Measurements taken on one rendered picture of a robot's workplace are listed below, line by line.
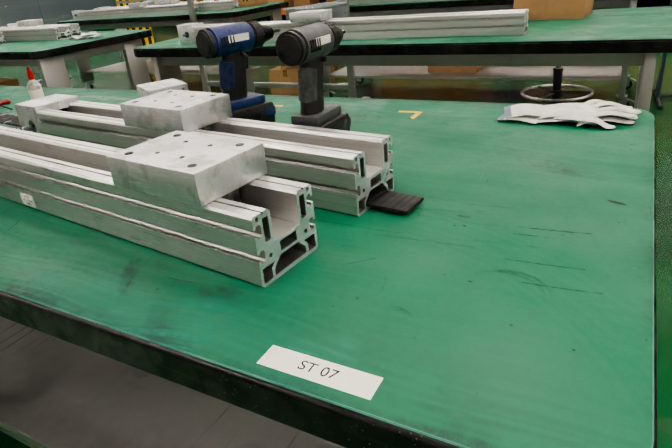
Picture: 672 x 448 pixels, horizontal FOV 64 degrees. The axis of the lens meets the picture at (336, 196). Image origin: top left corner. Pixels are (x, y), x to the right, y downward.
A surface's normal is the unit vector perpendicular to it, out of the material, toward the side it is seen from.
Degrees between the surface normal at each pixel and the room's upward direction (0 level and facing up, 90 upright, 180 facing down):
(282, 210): 90
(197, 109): 90
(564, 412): 0
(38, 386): 0
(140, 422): 0
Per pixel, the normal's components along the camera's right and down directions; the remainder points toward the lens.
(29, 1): 0.88, 0.11
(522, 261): -0.09, -0.91
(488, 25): -0.44, 0.40
